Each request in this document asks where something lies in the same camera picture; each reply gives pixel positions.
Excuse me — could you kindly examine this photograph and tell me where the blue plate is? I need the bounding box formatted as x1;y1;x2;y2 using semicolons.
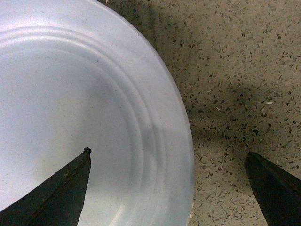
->
0;0;194;226

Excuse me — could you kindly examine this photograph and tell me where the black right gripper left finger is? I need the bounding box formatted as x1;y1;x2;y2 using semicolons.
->
0;147;91;226

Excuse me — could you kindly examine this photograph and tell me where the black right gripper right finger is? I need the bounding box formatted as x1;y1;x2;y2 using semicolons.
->
245;152;301;226

